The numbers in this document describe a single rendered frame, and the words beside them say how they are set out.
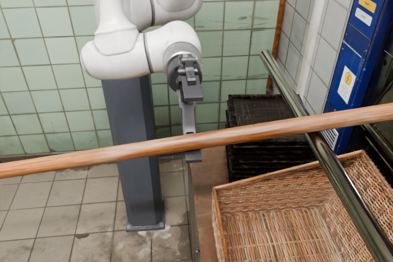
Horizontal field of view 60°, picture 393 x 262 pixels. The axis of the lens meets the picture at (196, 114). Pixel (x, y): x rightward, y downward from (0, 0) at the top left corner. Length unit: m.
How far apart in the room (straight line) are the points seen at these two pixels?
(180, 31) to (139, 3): 0.42
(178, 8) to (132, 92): 0.36
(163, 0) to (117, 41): 0.45
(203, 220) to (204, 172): 0.23
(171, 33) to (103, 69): 0.18
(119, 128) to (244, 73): 0.87
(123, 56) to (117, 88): 0.51
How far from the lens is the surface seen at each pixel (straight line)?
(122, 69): 0.83
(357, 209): 0.54
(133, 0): 1.21
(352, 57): 1.20
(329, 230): 1.27
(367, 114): 0.66
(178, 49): 0.75
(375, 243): 0.52
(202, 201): 1.27
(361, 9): 1.17
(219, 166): 1.39
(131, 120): 1.40
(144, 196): 1.72
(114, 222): 1.98
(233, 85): 2.01
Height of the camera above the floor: 1.56
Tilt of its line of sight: 36 degrees down
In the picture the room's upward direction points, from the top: straight up
